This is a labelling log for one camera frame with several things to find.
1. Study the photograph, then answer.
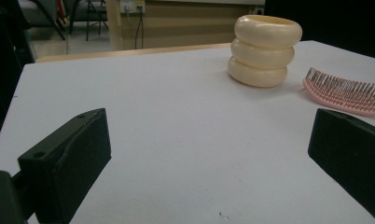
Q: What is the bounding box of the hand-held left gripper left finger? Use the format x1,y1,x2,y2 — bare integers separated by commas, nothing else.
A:
17,107,112,224

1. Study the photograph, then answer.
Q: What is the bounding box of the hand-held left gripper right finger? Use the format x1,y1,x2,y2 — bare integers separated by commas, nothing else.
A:
307,107,375,224

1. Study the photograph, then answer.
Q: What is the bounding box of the pink hair brush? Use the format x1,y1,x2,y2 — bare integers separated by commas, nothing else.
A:
302,66,375,119

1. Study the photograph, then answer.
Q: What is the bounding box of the cream ringed holder cup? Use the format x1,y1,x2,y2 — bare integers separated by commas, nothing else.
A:
227,14,303,89

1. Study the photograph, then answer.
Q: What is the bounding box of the black metal stand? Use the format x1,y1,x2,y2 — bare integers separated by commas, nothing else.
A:
30,0,72,41

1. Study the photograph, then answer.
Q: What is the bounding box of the black metal chair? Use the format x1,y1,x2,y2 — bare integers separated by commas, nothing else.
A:
84,0,110,42

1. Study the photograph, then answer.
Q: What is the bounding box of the black cable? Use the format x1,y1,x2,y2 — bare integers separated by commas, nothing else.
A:
133,11,145,50

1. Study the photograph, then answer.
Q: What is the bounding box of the wall power socket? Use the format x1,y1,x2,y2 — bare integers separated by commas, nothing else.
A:
119,0,146,14

